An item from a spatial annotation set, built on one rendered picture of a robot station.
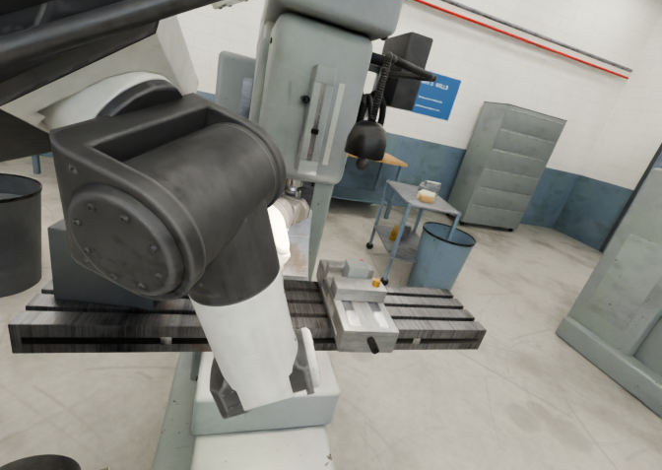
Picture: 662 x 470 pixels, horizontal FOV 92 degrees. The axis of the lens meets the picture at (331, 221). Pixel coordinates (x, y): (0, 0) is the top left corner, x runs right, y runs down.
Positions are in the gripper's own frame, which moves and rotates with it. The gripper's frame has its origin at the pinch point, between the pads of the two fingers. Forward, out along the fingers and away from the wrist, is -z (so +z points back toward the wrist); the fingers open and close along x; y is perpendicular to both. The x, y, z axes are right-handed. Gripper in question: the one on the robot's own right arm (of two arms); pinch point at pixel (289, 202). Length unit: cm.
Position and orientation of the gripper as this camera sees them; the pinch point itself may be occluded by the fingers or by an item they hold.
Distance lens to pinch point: 83.3
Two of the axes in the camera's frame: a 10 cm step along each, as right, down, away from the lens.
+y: -2.2, 9.2, 3.4
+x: -9.6, -2.7, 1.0
